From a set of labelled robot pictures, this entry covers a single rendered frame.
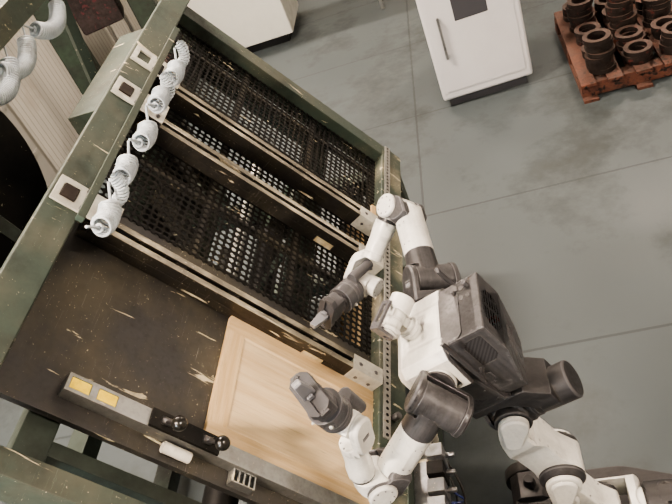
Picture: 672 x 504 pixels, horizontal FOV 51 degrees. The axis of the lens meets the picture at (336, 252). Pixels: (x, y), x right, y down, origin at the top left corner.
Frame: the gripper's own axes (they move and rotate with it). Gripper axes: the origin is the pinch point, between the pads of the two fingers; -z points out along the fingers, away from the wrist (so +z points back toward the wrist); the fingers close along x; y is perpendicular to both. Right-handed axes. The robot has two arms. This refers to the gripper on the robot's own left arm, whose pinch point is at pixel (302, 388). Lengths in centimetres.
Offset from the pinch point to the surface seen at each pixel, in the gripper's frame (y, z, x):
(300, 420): -14, 54, 28
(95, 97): 2, 13, 169
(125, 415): -38.2, 2.1, 30.3
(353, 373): 6, 72, 39
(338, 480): -17, 63, 10
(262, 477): -27.7, 36.5, 12.2
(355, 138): 75, 106, 154
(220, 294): -6, 26, 62
